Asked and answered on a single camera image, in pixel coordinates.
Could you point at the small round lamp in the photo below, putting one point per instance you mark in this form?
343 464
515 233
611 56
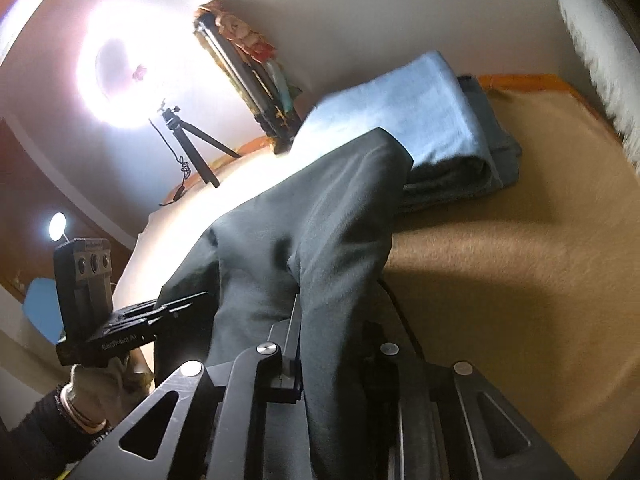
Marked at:
57 225

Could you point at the small black tripod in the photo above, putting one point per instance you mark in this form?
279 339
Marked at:
187 145

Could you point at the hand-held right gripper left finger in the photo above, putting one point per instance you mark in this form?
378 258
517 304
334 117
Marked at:
290 330

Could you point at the folded silver tripod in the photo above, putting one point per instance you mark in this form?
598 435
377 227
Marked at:
235 65

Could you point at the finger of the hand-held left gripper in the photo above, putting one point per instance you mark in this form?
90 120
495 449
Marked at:
165 312

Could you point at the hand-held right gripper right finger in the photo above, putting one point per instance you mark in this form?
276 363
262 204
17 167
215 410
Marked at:
385 375

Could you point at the person's left hand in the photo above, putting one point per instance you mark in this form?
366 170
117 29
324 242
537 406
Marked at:
100 390

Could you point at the tan blanket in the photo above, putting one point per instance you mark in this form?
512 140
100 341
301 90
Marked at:
500 260

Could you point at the folded light blue cloth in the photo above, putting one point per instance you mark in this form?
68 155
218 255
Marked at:
400 105

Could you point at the folded grey pants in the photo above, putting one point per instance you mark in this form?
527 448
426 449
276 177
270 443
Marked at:
475 180

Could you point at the colourful patterned cloth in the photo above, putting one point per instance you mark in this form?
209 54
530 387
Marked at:
245 35

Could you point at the black pants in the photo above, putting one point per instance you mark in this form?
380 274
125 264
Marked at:
310 220

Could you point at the person's left forearm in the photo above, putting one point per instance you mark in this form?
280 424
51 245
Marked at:
40 425

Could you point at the blue chair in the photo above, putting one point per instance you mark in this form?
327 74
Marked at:
42 310

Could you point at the green striped white blanket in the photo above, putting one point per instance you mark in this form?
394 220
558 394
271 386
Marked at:
590 35

